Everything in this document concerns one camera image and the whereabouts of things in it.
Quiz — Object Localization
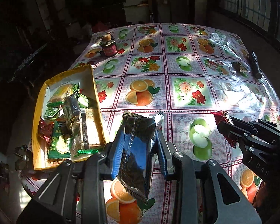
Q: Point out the red labelled snack packet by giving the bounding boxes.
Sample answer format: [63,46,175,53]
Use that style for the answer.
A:
[212,111,237,148]

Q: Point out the dark green biscuit bar pack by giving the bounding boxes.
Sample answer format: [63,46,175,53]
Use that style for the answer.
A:
[48,121,70,159]

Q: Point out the orange cracker pack with barcode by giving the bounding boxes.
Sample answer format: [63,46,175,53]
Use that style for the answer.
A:
[69,108,102,158]

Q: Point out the maroon snack bag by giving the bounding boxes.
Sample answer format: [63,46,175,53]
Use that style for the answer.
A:
[37,117,55,146]

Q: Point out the grey foil snack packet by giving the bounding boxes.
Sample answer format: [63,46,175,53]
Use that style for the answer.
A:
[62,95,81,136]

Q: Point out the small clear green-edged cookie pack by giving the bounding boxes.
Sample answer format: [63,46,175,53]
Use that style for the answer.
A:
[44,107,60,120]

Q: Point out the silver black foil snack bag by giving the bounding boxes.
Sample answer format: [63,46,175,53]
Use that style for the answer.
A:
[117,110,164,203]

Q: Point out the green crinkled snack packet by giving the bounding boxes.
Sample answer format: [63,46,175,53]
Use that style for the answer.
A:
[76,83,94,108]

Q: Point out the green yellow cracker pack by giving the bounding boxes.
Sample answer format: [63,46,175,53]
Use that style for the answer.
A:
[46,83,77,108]

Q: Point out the person's right hand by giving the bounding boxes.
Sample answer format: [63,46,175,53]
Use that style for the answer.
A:
[252,181,271,208]

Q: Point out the clear plastic sheet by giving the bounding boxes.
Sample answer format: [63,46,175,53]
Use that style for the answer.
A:
[211,30,280,108]

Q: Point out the black flashlight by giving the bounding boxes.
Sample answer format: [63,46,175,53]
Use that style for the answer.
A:
[249,51,262,79]

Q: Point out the small olive wrapper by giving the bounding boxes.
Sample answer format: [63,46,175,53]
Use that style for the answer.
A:
[232,62,249,75]

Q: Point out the yellow cardboard box tray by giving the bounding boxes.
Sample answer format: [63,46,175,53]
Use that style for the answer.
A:
[32,65,106,170]

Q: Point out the floral fruit vinyl tablecloth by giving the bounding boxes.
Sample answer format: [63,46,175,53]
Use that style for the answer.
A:
[21,23,280,223]

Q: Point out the window with grille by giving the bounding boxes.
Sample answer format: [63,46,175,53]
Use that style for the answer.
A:
[220,0,280,43]

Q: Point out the dark red cork-topped jar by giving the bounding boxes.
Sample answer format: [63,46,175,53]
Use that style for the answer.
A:
[100,33,117,57]

